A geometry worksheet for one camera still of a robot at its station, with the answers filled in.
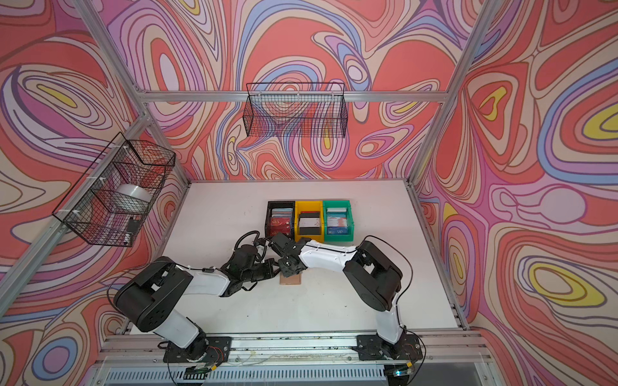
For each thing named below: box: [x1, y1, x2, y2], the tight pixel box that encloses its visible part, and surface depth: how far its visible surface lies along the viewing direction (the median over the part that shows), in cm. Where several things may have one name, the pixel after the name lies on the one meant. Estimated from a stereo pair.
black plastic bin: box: [264, 201, 296, 241], surface depth 103 cm
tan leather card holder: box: [279, 272, 302, 286], surface depth 88 cm
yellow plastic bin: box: [294, 200, 325, 243], surface depth 103 cm
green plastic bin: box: [322, 200, 355, 243], surface depth 103 cm
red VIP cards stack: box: [270, 208, 293, 239], surface depth 103 cm
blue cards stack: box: [325, 207, 349, 235], surface depth 103 cm
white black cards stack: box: [298, 210, 322, 235], surface depth 103 cm
